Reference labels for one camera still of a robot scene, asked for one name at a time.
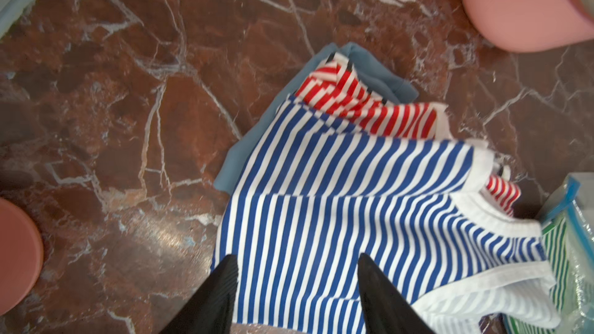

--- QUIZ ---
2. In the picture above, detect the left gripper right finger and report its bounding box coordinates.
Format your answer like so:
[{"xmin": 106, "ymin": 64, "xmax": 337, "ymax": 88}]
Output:
[{"xmin": 357, "ymin": 254, "xmax": 433, "ymax": 334}]

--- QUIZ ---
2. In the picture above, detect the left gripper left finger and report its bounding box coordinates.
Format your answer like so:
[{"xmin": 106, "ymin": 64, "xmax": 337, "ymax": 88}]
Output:
[{"xmin": 161, "ymin": 255, "xmax": 238, "ymax": 334}]

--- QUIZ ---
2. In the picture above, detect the blue white striped garment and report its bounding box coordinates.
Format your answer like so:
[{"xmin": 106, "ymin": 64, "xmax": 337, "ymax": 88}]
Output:
[{"xmin": 213, "ymin": 97, "xmax": 560, "ymax": 333}]

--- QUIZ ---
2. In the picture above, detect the green white striped garment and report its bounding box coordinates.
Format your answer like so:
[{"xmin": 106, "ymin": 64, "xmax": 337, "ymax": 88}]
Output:
[{"xmin": 503, "ymin": 216, "xmax": 569, "ymax": 334}]

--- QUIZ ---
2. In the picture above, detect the clear vacuum storage bag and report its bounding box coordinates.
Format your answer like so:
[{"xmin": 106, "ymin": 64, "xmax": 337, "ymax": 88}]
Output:
[{"xmin": 538, "ymin": 173, "xmax": 593, "ymax": 333}]

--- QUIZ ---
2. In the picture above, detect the light blue tank top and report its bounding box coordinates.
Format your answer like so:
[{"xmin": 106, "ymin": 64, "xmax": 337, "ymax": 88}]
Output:
[{"xmin": 214, "ymin": 43, "xmax": 419, "ymax": 194}]

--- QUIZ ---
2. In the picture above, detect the red white striped garment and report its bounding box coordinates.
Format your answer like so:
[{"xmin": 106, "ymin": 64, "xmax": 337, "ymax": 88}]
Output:
[{"xmin": 294, "ymin": 53, "xmax": 523, "ymax": 216}]

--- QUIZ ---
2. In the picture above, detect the black white striped garment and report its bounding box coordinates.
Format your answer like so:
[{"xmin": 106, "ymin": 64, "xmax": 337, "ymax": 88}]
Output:
[{"xmin": 320, "ymin": 52, "xmax": 399, "ymax": 105}]

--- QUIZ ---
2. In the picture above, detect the pink watering can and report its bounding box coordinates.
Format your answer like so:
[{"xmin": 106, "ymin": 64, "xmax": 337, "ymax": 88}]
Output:
[{"xmin": 1, "ymin": 199, "xmax": 44, "ymax": 315}]

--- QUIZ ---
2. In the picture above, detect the pink lidded plastic bucket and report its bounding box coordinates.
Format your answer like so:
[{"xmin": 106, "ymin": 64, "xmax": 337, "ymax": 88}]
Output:
[{"xmin": 462, "ymin": 0, "xmax": 593, "ymax": 53}]

